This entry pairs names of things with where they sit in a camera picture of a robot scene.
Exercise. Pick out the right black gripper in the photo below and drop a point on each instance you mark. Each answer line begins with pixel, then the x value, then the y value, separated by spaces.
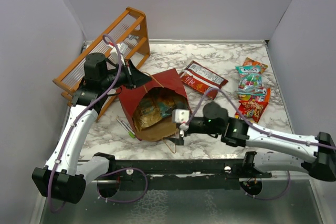
pixel 180 139

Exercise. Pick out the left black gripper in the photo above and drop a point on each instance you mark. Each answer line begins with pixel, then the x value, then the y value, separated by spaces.
pixel 137 78

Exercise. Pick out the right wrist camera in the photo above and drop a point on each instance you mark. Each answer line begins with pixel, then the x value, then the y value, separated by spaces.
pixel 181 117

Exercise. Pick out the teal snack bag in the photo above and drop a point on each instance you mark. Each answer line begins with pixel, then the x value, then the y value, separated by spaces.
pixel 250 80

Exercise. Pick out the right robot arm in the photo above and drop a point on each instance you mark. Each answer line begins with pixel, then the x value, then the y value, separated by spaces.
pixel 313 155

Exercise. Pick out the yellow pink candy bag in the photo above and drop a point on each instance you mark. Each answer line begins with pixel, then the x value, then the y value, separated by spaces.
pixel 259 97

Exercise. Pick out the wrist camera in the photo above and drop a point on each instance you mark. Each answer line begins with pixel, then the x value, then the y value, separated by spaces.
pixel 181 117
pixel 123 47

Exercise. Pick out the green marker pen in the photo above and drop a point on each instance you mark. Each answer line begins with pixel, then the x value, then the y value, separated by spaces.
pixel 126 128

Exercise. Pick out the orange wooden rack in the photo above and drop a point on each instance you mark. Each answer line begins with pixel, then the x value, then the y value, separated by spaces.
pixel 83 81

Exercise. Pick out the gold snack bag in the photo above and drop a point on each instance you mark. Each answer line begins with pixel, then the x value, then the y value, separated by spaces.
pixel 156 105

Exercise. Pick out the red snack bag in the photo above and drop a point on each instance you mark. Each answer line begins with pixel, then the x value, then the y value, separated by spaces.
pixel 252 110

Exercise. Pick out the red brown paper bag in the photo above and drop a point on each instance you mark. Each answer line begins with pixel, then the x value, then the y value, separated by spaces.
pixel 129 100

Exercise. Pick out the red doritos bag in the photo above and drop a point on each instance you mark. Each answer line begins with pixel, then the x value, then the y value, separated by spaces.
pixel 201 78

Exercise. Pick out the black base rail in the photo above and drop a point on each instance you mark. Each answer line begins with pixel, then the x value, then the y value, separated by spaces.
pixel 179 174

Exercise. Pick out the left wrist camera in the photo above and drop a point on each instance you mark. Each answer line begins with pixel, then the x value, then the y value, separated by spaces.
pixel 123 47

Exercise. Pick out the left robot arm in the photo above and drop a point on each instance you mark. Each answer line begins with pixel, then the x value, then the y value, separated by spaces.
pixel 62 178

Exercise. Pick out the orange chips bag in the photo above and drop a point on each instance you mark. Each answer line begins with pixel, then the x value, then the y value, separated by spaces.
pixel 250 62

